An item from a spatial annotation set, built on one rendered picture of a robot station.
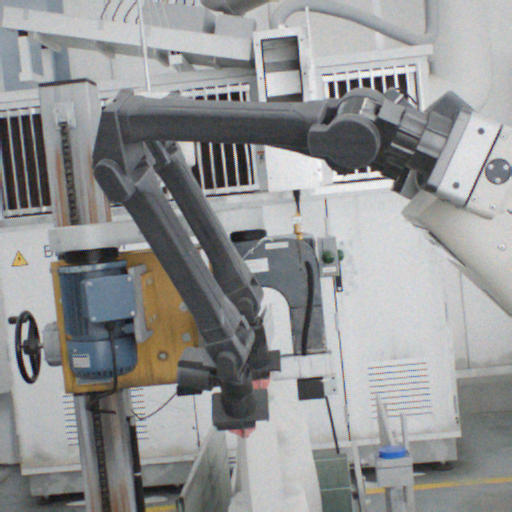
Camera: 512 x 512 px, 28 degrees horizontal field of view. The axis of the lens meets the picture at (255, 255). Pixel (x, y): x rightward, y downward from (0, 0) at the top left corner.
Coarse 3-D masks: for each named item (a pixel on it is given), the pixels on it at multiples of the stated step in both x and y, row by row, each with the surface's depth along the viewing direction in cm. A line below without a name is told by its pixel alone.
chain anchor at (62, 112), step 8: (56, 104) 245; (64, 104) 245; (72, 104) 245; (56, 112) 243; (64, 112) 245; (72, 112) 245; (56, 120) 243; (64, 120) 244; (72, 120) 245; (56, 128) 245; (64, 128) 246
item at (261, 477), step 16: (272, 400) 210; (272, 416) 209; (256, 432) 201; (272, 432) 208; (240, 448) 204; (256, 448) 200; (272, 448) 207; (240, 464) 206; (256, 464) 200; (272, 464) 206; (256, 480) 199; (272, 480) 206; (288, 480) 227; (240, 496) 217; (256, 496) 198; (272, 496) 205; (288, 496) 212; (304, 496) 220
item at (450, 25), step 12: (444, 0) 531; (456, 0) 529; (468, 0) 530; (480, 0) 534; (444, 12) 532; (456, 12) 530; (468, 12) 530; (480, 12) 533; (444, 24) 532; (456, 24) 530; (468, 24) 530; (480, 24) 533; (444, 36) 533; (456, 36) 530
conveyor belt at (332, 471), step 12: (324, 456) 419; (336, 456) 417; (324, 468) 401; (336, 468) 399; (324, 480) 384; (336, 480) 382; (348, 480) 381; (324, 492) 368; (336, 492) 367; (348, 492) 365; (324, 504) 354; (336, 504) 353; (348, 504) 351
